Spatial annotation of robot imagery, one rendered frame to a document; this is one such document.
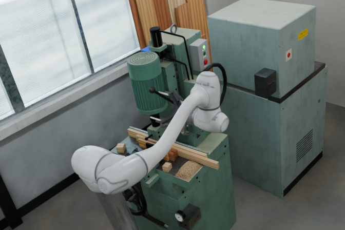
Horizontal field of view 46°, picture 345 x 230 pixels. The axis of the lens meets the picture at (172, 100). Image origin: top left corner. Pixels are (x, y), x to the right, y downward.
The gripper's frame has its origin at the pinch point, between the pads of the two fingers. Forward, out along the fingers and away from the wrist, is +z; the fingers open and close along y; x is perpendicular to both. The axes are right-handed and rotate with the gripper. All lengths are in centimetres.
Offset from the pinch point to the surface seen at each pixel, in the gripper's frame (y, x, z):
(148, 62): 19.8, 8.5, 7.7
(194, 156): -20.5, -31.6, -12.1
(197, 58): 32.7, -20.7, -1.6
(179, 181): -35.7, -24.6, -11.6
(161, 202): -53, -41, 6
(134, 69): 14.5, 11.2, 12.6
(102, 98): -3, -97, 137
